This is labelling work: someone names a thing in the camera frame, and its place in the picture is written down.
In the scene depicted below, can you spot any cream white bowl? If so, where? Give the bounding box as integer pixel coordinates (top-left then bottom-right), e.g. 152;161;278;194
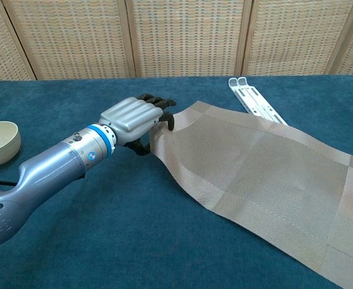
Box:
0;121;22;168

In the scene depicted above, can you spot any beige woven placemat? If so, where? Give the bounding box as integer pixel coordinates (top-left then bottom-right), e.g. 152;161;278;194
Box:
148;101;353;289

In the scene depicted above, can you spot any woven bamboo folding screen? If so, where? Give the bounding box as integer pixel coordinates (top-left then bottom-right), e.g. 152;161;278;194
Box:
0;0;353;87

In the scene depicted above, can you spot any blue carpet table cover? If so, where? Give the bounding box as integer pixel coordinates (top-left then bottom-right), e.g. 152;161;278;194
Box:
0;73;353;289

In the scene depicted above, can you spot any white folding stand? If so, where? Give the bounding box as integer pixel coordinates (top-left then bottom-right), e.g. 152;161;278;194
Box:
228;76;288;126

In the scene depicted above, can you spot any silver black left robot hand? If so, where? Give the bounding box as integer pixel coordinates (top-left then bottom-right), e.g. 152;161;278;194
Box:
99;93;177;157

